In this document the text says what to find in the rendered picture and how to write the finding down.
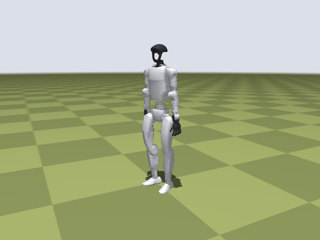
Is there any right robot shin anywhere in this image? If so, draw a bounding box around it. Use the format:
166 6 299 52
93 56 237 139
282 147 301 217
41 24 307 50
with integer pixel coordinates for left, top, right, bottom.
147 149 159 179

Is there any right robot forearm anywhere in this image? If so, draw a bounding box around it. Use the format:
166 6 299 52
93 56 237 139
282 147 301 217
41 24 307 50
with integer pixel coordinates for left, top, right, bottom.
143 94 151 113

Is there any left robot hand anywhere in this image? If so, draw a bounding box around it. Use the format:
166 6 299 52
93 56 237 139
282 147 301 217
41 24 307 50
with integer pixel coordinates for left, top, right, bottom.
170 115 181 136

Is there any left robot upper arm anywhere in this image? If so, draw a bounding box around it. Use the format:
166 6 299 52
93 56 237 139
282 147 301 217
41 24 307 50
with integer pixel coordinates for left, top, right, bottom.
165 68 178 100

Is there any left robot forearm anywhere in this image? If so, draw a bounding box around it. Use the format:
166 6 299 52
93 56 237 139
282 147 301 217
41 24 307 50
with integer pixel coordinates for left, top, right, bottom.
171 92 180 120

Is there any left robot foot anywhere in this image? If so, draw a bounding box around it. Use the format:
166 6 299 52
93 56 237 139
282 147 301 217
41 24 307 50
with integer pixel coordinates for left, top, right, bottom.
158 181 174 194

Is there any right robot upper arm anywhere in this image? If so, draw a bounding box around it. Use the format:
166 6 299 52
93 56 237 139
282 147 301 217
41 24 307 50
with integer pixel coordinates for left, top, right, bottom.
142 68 150 96

